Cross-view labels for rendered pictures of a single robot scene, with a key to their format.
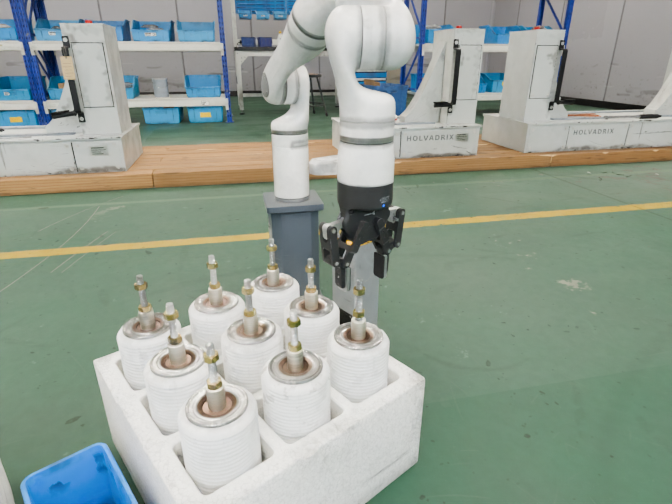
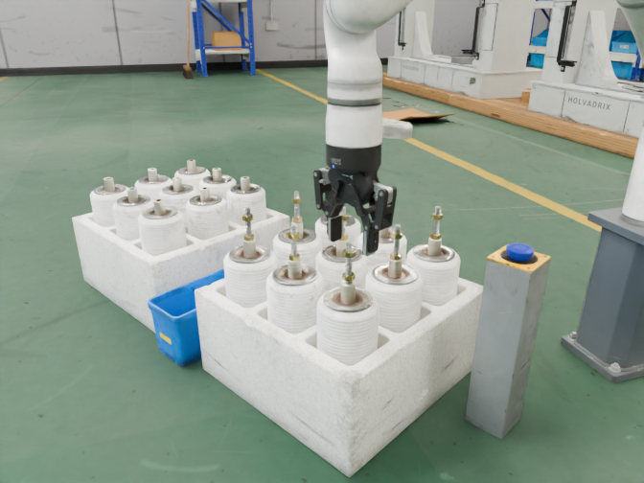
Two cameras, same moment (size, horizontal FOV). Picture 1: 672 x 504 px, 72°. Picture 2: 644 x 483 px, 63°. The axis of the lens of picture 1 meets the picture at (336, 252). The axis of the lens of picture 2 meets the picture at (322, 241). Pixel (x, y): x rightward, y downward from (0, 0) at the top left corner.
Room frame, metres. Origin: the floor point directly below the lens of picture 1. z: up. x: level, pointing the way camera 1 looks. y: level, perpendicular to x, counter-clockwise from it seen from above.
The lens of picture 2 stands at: (0.49, -0.73, 0.65)
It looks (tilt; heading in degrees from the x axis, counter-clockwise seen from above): 23 degrees down; 84
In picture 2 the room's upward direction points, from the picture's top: straight up
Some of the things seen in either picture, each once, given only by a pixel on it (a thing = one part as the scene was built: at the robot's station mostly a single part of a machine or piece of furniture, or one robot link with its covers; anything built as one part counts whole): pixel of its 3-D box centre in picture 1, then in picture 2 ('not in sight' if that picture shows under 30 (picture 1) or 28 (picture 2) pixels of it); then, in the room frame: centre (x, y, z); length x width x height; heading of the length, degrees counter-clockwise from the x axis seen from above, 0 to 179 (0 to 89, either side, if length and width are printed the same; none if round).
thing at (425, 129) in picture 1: (403, 90); not in sight; (3.07, -0.43, 0.45); 0.82 x 0.57 x 0.74; 102
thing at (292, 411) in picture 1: (297, 417); (295, 322); (0.52, 0.06, 0.16); 0.10 x 0.10 x 0.18
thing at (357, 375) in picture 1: (357, 383); (347, 349); (0.60, -0.03, 0.16); 0.10 x 0.10 x 0.18
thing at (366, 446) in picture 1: (258, 411); (340, 329); (0.61, 0.13, 0.09); 0.39 x 0.39 x 0.18; 40
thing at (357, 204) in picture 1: (364, 208); (353, 171); (0.60, -0.04, 0.45); 0.08 x 0.08 x 0.09
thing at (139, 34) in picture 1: (153, 31); not in sight; (5.25, 1.88, 0.90); 0.50 x 0.38 x 0.21; 11
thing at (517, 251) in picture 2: not in sight; (519, 253); (0.86, -0.04, 0.32); 0.04 x 0.04 x 0.02
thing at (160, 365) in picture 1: (178, 360); (297, 236); (0.54, 0.22, 0.25); 0.08 x 0.08 x 0.01
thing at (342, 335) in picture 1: (358, 335); (348, 299); (0.60, -0.03, 0.25); 0.08 x 0.08 x 0.01
